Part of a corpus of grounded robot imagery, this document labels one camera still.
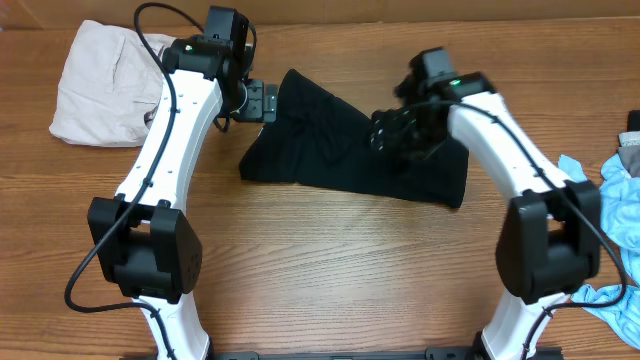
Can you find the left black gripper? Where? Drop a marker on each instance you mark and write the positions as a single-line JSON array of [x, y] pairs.
[[260, 107]]

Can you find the light blue crumpled garment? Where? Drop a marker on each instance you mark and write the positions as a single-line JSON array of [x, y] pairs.
[[620, 222]]

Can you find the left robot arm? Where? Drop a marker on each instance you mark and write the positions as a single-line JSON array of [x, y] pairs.
[[142, 238]]

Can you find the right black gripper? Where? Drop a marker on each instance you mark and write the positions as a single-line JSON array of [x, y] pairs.
[[390, 118]]

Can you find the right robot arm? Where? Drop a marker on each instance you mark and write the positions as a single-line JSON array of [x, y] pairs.
[[548, 245]]

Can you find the black t-shirt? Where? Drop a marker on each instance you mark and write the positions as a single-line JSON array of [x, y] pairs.
[[318, 140]]

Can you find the grey garment with white band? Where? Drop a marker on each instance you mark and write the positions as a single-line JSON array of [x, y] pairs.
[[629, 152]]

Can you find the black cloth at table edge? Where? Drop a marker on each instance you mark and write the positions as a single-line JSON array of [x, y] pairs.
[[633, 121]]

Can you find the beige folded shorts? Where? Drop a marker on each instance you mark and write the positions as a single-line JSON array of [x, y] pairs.
[[109, 89]]

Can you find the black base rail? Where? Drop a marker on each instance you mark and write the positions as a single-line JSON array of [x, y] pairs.
[[345, 355]]

